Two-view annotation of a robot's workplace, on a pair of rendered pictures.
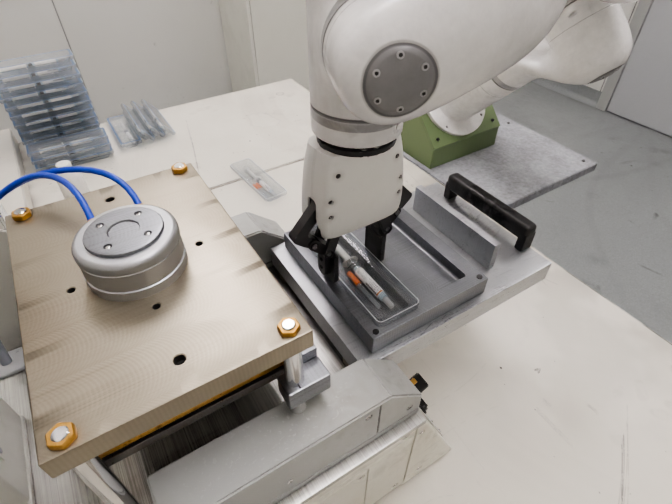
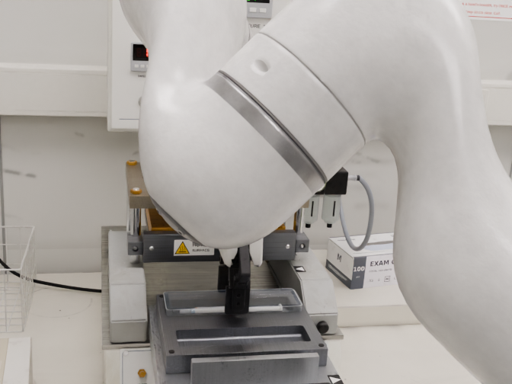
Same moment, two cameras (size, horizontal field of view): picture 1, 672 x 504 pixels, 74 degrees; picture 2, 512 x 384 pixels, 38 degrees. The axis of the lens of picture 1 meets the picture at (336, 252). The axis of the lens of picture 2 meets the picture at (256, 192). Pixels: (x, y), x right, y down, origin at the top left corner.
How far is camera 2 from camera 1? 1.12 m
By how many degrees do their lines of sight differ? 92
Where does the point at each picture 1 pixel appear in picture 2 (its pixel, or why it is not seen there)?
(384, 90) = not seen: hidden behind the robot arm
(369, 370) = (134, 283)
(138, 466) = (166, 265)
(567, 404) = not seen: outside the picture
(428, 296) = (173, 323)
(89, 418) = (135, 166)
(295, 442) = (116, 257)
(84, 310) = not seen: hidden behind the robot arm
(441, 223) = (266, 373)
